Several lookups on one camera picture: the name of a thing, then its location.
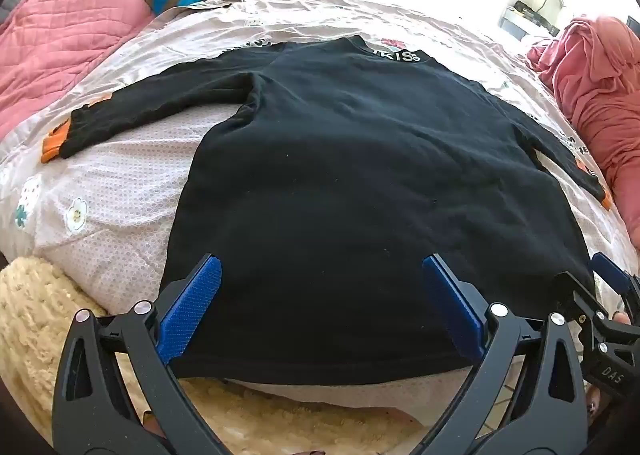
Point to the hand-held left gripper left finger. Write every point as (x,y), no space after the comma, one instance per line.
(192,300)

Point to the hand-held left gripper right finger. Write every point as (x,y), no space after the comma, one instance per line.
(450,302)

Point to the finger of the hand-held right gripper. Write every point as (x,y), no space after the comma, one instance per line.
(575,290)
(607,265)

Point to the black sweater with orange cuffs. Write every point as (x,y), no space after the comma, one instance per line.
(350,185)

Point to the person's right hand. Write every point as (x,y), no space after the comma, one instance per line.
(596,407)

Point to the person's left hand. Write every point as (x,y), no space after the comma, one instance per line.
(152,427)

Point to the printed pink bed quilt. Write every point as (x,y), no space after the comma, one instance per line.
(125,195)

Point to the cream fluffy blanket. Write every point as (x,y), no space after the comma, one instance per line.
(30,310)

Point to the pink crumpled blanket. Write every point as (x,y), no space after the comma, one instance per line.
(600,100)

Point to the black monitor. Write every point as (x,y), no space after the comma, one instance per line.
(634,25)

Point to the white desk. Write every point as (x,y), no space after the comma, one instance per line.
(525,22)

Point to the pink quilted pillow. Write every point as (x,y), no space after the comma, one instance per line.
(60,35)

